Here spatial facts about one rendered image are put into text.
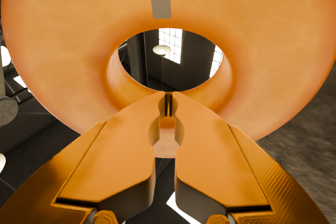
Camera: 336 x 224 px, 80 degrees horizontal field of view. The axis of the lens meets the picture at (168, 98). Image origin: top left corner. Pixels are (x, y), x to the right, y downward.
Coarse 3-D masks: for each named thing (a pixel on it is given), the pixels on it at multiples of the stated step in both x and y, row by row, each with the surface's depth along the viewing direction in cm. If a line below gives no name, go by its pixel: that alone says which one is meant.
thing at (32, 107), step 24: (120, 48) 985; (24, 96) 960; (24, 120) 857; (48, 120) 837; (0, 144) 772; (24, 144) 774; (48, 144) 775; (24, 168) 705; (168, 168) 712; (0, 192) 647; (168, 192) 654; (144, 216) 603; (168, 216) 604
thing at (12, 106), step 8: (0, 48) 200; (0, 56) 200; (0, 64) 202; (0, 72) 205; (0, 80) 207; (0, 88) 209; (0, 96) 211; (0, 104) 218; (8, 104) 226; (16, 104) 237; (0, 112) 221; (8, 112) 229; (16, 112) 238; (0, 120) 223; (8, 120) 232
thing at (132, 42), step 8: (0, 16) 980; (0, 24) 1056; (128, 40) 450; (136, 40) 462; (144, 40) 465; (128, 48) 467; (136, 48) 474; (144, 48) 479; (136, 56) 467; (144, 56) 496; (136, 64) 483; (144, 64) 514; (136, 72) 502; (144, 72) 534; (136, 80) 523; (144, 80) 555
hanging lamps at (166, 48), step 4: (160, 44) 676; (164, 44) 676; (156, 48) 669; (160, 48) 675; (164, 48) 675; (168, 48) 668; (156, 52) 661; (160, 52) 674; (164, 52) 673; (168, 52) 654; (0, 156) 381; (4, 156) 377; (0, 160) 381; (4, 160) 374; (0, 164) 379; (4, 164) 366; (0, 168) 374; (8, 184) 413
